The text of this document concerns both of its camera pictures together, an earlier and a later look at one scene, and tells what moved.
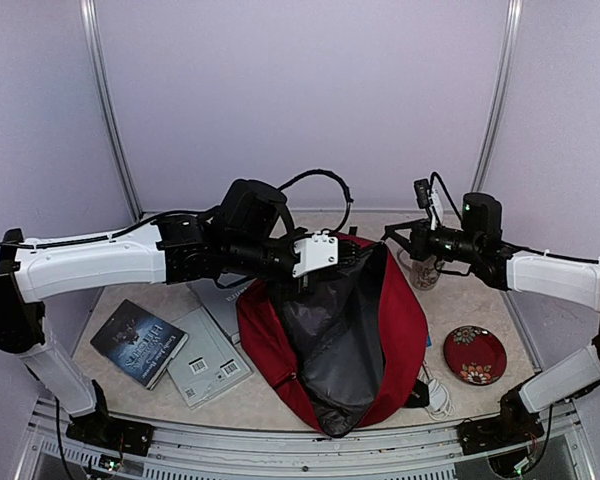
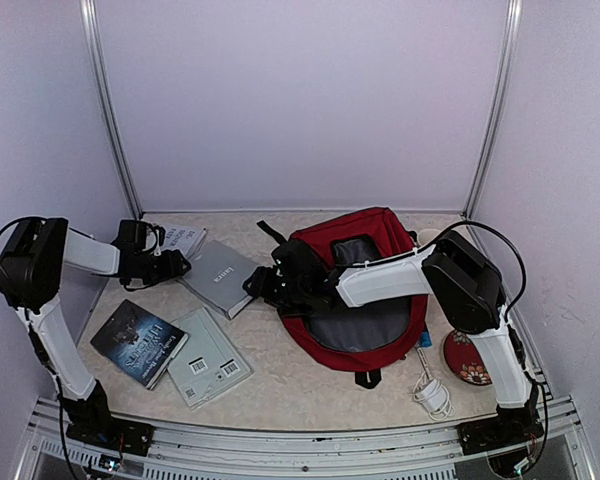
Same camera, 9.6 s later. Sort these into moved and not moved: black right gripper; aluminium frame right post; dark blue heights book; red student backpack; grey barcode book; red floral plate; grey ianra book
Moved: black right gripper; grey ianra book; red student backpack
Not moved: aluminium frame right post; grey barcode book; red floral plate; dark blue heights book
